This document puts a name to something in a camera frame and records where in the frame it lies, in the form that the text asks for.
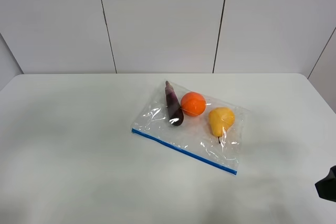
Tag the yellow pear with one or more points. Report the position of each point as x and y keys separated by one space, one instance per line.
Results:
x=221 y=119

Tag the clear zip bag blue seal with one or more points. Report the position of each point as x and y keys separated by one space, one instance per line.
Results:
x=194 y=136

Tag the purple eggplant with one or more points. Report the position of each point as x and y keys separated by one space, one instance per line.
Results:
x=175 y=112

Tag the orange fruit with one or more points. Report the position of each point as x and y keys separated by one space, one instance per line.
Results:
x=193 y=104

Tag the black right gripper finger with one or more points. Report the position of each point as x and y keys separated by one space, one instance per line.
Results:
x=326 y=187

